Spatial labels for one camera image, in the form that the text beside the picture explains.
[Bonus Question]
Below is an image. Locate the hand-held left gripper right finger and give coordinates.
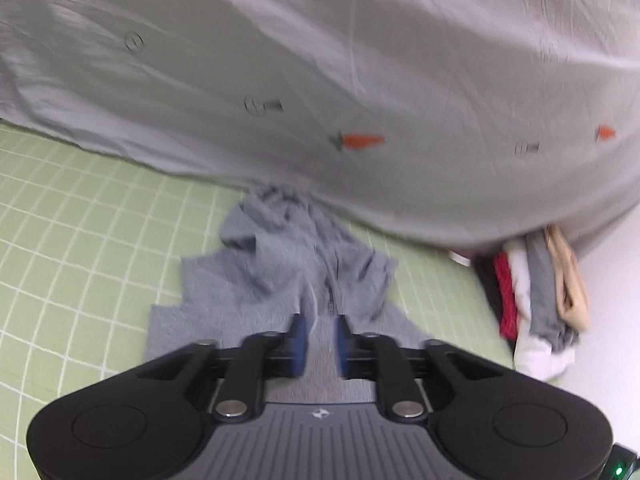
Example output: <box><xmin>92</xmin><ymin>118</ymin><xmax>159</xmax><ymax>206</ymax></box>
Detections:
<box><xmin>334</xmin><ymin>314</ymin><xmax>506</xmax><ymax>422</ymax></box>

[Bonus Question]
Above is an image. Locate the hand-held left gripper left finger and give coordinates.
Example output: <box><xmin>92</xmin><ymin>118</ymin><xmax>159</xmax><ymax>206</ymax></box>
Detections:
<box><xmin>135</xmin><ymin>312</ymin><xmax>309</xmax><ymax>422</ymax></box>

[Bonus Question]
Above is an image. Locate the light grey garment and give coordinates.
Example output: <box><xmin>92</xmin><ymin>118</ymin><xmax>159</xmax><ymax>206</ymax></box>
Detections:
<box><xmin>142</xmin><ymin>185</ymin><xmax>436</xmax><ymax>407</ymax></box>

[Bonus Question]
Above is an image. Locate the pile of mixed clothes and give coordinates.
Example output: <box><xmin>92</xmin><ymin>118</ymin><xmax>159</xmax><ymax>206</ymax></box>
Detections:
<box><xmin>502</xmin><ymin>239</ymin><xmax>577</xmax><ymax>382</ymax></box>

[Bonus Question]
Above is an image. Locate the black folded garment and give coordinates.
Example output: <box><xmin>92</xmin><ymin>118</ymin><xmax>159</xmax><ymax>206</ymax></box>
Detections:
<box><xmin>472</xmin><ymin>254</ymin><xmax>516</xmax><ymax>357</ymax></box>

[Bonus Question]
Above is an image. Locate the red folded garment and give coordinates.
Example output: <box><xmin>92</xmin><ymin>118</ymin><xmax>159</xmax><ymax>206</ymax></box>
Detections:
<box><xmin>492</xmin><ymin>252</ymin><xmax>522</xmax><ymax>342</ymax></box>

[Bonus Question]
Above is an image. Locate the dark grey folded garment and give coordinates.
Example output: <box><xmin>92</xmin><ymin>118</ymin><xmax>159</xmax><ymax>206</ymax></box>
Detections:
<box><xmin>525</xmin><ymin>232</ymin><xmax>581</xmax><ymax>354</ymax></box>

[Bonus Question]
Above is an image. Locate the beige folded garment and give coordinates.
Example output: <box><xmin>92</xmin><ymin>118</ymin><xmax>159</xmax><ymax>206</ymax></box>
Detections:
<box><xmin>542</xmin><ymin>224</ymin><xmax>590</xmax><ymax>332</ymax></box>

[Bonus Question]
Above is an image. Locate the green checked bed sheet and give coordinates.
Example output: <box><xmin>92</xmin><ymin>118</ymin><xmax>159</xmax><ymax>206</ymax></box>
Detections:
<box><xmin>0</xmin><ymin>119</ymin><xmax>551</xmax><ymax>480</ymax></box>

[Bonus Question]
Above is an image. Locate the grey printed blanket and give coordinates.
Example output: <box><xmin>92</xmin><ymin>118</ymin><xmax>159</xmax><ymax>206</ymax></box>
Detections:
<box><xmin>0</xmin><ymin>0</ymin><xmax>640</xmax><ymax>262</ymax></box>

